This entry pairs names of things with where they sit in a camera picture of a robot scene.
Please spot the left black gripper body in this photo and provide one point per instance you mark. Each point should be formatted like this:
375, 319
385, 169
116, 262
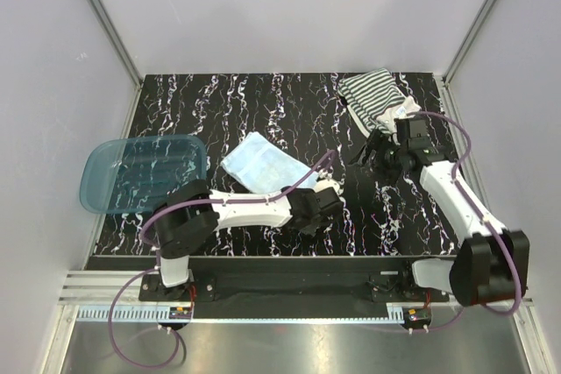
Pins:
309, 229

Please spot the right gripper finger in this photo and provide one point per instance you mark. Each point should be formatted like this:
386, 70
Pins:
374, 141
366, 157

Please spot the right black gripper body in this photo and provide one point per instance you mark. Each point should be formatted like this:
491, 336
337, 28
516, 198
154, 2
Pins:
388, 160

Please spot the light blue towel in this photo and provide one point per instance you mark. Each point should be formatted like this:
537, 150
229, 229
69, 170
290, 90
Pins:
262, 167

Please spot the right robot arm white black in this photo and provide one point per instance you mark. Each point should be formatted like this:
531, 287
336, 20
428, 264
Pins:
491, 266

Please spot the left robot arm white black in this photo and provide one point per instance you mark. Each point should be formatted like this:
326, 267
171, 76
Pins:
188, 217

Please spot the green white striped towel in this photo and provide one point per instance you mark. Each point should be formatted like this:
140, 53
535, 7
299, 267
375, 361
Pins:
375, 101

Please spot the right electronics board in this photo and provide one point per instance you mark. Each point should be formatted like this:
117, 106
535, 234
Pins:
421, 315

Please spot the electronics board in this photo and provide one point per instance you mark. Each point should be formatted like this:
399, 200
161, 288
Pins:
180, 313
421, 315

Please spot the left electronics board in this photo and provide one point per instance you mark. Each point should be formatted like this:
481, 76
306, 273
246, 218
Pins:
180, 313

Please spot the blue transparent plastic container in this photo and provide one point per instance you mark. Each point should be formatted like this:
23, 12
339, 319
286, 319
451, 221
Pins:
133, 175

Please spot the aluminium frame rail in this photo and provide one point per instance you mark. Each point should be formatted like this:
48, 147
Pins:
100, 296

